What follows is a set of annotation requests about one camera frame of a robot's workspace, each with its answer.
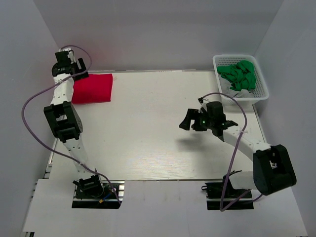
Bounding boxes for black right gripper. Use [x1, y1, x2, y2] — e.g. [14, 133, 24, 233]
[179, 109, 214, 131]

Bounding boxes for red t shirt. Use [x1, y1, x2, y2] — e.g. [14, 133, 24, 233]
[72, 74, 113, 104]

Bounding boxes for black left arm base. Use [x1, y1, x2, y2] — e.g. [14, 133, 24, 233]
[72, 175, 124, 209]

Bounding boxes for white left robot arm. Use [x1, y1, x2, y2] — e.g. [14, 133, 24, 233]
[44, 46, 98, 183]

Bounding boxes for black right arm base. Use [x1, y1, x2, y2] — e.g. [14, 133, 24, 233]
[201, 181, 255, 211]

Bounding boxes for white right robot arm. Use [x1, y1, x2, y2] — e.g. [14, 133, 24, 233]
[179, 101, 297, 197]

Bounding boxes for green t shirt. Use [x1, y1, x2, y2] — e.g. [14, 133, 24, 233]
[217, 60, 256, 92]

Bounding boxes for white plastic basket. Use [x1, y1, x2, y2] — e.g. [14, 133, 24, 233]
[213, 54, 269, 106]

